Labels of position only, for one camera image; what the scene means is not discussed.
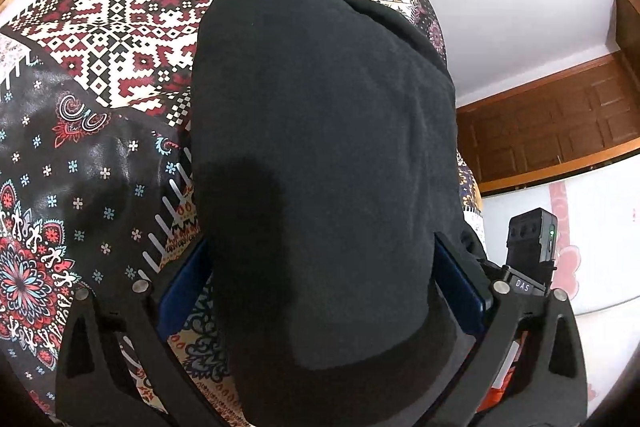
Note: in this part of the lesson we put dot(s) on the brown wooden cabinet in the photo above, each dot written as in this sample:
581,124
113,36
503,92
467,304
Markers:
627,22

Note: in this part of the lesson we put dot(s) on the pink wall sticker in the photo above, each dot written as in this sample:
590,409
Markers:
565,237

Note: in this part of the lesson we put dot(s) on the brown wooden door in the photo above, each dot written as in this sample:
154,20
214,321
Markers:
550,132

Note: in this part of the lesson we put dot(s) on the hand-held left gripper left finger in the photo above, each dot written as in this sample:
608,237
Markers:
182,287

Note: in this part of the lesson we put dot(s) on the black zip hoodie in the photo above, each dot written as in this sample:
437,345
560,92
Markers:
325,147

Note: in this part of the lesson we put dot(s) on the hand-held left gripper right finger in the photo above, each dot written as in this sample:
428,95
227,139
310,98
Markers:
462,292

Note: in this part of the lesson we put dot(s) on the patchwork patterned blanket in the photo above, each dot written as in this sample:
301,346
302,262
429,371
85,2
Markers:
100,107

